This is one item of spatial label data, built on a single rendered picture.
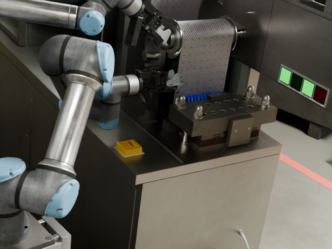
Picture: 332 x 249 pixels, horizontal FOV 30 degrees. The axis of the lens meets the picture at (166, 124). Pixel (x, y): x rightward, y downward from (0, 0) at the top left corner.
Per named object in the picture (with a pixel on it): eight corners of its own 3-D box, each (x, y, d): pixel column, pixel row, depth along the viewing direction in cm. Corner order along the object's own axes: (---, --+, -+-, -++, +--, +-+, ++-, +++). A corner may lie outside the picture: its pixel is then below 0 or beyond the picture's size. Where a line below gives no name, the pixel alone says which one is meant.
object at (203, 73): (173, 101, 237) (179, 55, 229) (222, 94, 249) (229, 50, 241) (174, 101, 237) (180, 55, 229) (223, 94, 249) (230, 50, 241)
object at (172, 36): (168, 25, 227) (173, 45, 226) (173, 25, 228) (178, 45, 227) (158, 32, 233) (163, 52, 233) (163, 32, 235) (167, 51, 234)
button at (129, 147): (115, 147, 223) (116, 141, 222) (132, 144, 227) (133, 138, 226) (124, 156, 218) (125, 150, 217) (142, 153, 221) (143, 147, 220)
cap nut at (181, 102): (174, 104, 231) (175, 94, 229) (182, 103, 233) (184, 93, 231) (179, 108, 228) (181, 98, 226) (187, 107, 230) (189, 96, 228)
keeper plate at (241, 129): (225, 145, 233) (229, 118, 229) (245, 141, 238) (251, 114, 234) (229, 147, 231) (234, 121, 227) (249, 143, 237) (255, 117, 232)
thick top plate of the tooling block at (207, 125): (167, 118, 234) (169, 103, 231) (249, 105, 255) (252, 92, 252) (191, 137, 222) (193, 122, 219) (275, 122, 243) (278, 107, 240)
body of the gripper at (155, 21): (168, 20, 221) (148, 0, 212) (153, 39, 221) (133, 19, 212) (157, 14, 226) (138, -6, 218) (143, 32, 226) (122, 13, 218)
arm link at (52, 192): (23, 212, 181) (76, 44, 195) (71, 224, 179) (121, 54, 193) (10, 205, 170) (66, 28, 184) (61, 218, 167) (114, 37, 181)
